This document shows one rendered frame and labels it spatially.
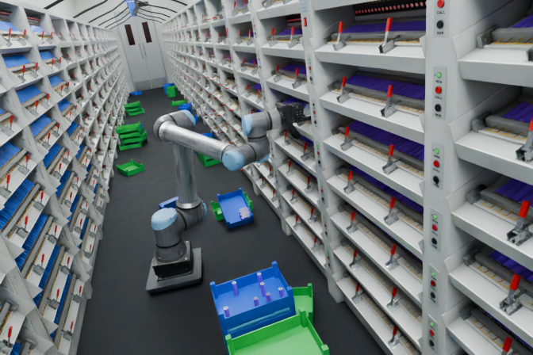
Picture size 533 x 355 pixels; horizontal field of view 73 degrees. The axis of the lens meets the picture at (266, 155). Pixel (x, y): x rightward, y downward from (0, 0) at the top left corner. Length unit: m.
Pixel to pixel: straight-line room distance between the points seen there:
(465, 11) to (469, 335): 0.84
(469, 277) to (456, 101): 0.47
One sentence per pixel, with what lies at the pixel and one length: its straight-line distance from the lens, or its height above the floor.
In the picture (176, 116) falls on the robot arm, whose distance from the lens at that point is 1.98.
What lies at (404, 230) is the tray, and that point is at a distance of 1.26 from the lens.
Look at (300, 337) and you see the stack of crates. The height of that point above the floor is 0.32.
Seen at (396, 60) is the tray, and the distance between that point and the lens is 1.05.
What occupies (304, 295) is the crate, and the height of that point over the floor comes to 0.00.
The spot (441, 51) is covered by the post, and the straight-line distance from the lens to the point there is 0.92.
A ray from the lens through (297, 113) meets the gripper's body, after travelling 1.66.
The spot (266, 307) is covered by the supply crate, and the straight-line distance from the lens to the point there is 1.53.
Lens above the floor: 1.40
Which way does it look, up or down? 20 degrees down
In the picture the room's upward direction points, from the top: 9 degrees counter-clockwise
